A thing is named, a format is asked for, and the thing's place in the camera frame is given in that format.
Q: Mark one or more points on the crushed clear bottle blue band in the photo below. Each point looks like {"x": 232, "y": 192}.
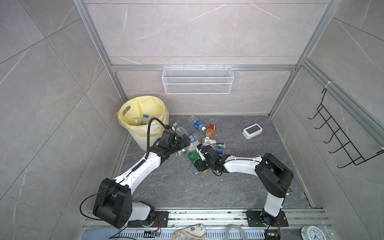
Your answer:
{"x": 193, "y": 137}

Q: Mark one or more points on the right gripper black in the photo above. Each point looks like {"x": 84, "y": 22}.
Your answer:
{"x": 199, "y": 165}

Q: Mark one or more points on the small clear bottle white cap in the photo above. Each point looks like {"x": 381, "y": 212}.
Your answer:
{"x": 181, "y": 131}

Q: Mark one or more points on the white flat bottle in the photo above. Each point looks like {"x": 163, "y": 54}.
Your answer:
{"x": 213, "y": 143}

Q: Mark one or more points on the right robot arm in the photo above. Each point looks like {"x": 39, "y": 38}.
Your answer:
{"x": 275, "y": 176}

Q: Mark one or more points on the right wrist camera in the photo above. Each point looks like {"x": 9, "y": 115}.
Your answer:
{"x": 202, "y": 157}

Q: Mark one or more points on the white digital clock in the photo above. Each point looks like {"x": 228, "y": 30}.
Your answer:
{"x": 252, "y": 131}

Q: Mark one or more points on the orange red bottle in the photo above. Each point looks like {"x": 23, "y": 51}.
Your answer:
{"x": 210, "y": 131}

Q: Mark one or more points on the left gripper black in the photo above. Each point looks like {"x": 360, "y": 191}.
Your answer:
{"x": 182, "y": 144}

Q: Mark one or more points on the white bin with yellow liner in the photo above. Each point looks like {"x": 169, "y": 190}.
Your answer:
{"x": 135, "y": 114}

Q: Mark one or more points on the clear bottle blue label back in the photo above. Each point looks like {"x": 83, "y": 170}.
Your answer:
{"x": 198, "y": 124}

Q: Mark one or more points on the white tape roll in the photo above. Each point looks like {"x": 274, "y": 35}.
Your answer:
{"x": 235, "y": 232}

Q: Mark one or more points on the white round analog clock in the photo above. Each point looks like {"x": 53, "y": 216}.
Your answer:
{"x": 312, "y": 233}

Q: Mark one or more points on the patterned cloth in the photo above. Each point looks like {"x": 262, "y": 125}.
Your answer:
{"x": 195, "y": 232}

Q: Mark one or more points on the blue grey cushion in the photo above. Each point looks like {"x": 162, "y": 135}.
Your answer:
{"x": 99, "y": 233}

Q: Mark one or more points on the small blue cap bottle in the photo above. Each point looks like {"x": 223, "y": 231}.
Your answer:
{"x": 220, "y": 151}

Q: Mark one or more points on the black wire hook rack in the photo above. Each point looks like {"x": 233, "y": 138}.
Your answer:
{"x": 344, "y": 143}

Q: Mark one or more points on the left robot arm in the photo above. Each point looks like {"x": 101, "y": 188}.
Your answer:
{"x": 114, "y": 204}

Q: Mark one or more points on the green bottle yellow cap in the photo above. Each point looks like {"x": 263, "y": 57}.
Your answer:
{"x": 194, "y": 157}

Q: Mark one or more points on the clear bottle blue label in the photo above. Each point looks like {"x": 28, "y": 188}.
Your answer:
{"x": 198, "y": 124}
{"x": 140, "y": 121}

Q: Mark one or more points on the clear bottle green white label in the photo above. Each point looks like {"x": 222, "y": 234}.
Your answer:
{"x": 192, "y": 147}

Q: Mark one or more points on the white wire mesh basket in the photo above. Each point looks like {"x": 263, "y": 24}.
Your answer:
{"x": 197, "y": 80}

